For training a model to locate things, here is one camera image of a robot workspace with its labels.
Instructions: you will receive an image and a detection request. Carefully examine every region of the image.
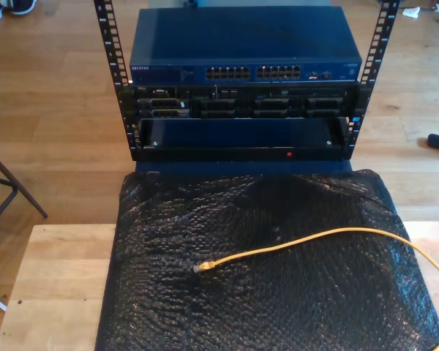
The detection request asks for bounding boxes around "black metal stool frame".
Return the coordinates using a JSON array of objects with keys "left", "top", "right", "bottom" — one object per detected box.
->
[{"left": 0, "top": 144, "right": 48, "bottom": 235}]

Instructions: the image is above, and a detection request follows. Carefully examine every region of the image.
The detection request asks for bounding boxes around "black rack server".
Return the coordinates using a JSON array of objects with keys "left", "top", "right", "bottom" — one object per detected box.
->
[{"left": 131, "top": 84, "right": 359, "bottom": 120}]

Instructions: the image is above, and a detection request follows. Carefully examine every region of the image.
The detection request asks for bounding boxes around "yellow network cable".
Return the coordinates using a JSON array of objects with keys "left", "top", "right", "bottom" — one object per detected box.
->
[{"left": 192, "top": 226, "right": 439, "bottom": 351}]

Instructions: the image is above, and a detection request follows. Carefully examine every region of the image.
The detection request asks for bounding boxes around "blue network switch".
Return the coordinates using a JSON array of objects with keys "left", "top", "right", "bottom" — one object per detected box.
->
[{"left": 129, "top": 6, "right": 363, "bottom": 86}]

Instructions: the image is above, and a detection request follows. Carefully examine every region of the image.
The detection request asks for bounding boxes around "black bubble mat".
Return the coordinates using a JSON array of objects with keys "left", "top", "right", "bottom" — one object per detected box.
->
[{"left": 101, "top": 168, "right": 439, "bottom": 351}]

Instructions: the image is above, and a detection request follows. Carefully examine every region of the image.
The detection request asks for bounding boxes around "dark shoe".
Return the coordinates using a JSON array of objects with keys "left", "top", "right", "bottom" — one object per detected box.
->
[{"left": 10, "top": 0, "right": 38, "bottom": 16}]

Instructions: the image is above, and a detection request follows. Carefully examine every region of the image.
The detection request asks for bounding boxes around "blue rack shelf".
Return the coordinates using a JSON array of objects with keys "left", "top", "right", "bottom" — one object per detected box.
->
[{"left": 137, "top": 116, "right": 352, "bottom": 162}]

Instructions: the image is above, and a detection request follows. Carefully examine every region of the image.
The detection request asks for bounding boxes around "black perforated rack post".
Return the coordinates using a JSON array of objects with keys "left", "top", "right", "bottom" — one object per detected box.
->
[
  {"left": 93, "top": 0, "right": 142, "bottom": 162},
  {"left": 342, "top": 0, "right": 402, "bottom": 162}
]

